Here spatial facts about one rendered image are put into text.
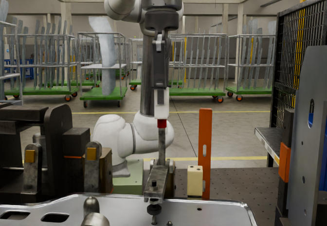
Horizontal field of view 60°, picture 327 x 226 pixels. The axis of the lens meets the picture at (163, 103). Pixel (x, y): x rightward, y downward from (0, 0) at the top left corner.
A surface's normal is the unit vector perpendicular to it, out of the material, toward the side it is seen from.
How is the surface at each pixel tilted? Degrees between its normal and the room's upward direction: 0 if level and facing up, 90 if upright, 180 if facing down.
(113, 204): 0
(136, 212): 0
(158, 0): 89
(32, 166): 78
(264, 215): 0
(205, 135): 90
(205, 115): 90
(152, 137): 100
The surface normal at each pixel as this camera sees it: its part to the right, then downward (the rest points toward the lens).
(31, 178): -0.10, -0.03
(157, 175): 0.00, -0.98
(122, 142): 0.38, 0.11
